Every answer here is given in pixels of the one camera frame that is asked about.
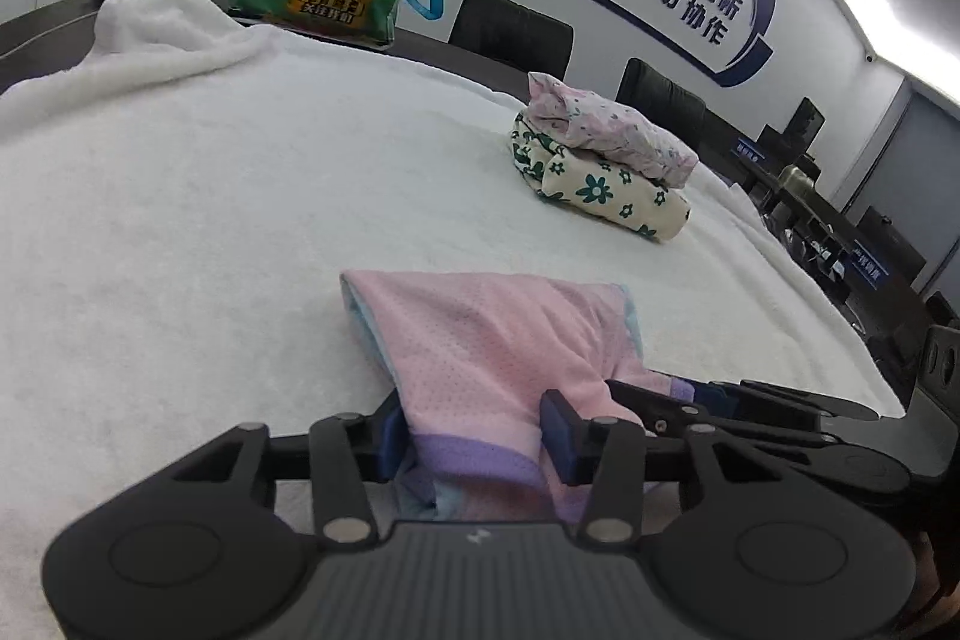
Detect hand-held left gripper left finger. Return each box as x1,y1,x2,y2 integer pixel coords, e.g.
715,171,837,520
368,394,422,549
169,401,411,548

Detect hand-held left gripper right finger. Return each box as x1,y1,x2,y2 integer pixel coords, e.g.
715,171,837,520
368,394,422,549
540,388,752,548

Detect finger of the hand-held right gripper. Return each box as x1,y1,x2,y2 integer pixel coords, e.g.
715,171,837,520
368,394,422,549
606,377,830,455
694,377,882,423

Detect white fleece blanket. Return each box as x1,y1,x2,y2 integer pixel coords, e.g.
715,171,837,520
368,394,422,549
0,0,912,640

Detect pink shorts with purple waistband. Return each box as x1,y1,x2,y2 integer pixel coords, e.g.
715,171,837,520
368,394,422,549
339,269,698,528

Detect black office chair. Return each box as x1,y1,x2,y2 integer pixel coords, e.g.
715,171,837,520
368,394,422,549
448,0,575,83
615,56,710,148

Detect folded cream green-flowered garment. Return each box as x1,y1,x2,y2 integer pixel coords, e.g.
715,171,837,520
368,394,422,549
512,111,692,244

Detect folded pink floral garment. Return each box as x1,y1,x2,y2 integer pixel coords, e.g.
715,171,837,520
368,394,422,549
525,71,701,188

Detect grey double door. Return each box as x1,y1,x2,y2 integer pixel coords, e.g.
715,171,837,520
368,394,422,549
896,77,960,285

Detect silver metal object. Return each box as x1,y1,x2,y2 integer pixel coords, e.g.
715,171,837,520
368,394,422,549
776,164,823,200

